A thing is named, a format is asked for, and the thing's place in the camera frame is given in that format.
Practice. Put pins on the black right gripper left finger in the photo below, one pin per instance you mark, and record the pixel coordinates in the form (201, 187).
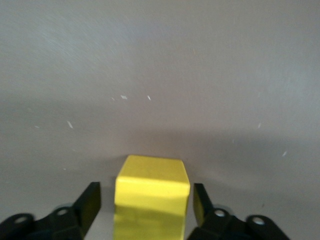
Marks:
(62, 225)

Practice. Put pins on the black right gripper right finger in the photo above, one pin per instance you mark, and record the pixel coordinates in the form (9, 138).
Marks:
(225, 227)

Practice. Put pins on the yellow cube block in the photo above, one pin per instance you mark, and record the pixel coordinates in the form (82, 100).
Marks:
(152, 195)

